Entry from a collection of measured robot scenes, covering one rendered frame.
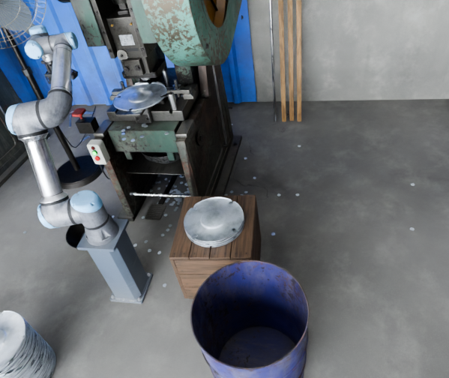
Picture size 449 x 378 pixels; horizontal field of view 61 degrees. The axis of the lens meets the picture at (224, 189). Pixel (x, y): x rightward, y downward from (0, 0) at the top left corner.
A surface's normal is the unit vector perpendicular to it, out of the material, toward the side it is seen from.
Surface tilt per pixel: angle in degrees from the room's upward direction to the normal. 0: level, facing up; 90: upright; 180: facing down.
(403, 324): 0
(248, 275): 88
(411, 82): 90
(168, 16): 101
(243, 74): 90
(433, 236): 0
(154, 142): 90
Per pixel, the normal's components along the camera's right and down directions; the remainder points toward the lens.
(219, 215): -0.15, -0.73
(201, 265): -0.11, 0.68
